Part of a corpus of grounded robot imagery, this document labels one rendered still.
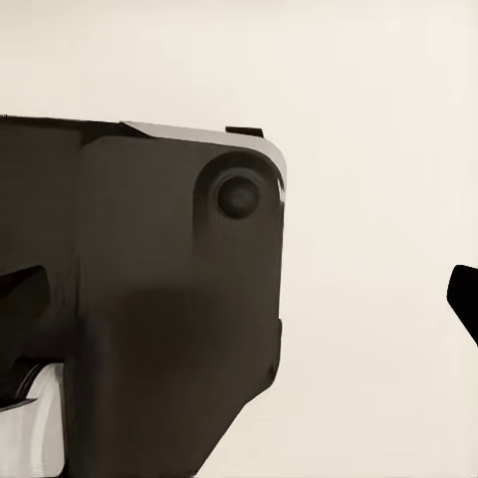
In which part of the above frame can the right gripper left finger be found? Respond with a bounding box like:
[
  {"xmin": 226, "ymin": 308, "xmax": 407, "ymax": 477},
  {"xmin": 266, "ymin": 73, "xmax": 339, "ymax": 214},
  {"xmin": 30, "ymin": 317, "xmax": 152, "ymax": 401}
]
[{"xmin": 0, "ymin": 265, "xmax": 52, "ymax": 385}]

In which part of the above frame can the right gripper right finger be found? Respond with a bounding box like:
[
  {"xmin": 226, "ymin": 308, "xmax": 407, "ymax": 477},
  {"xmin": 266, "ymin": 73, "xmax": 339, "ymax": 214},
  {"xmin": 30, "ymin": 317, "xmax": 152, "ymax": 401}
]
[{"xmin": 446, "ymin": 264, "xmax": 478, "ymax": 345}]

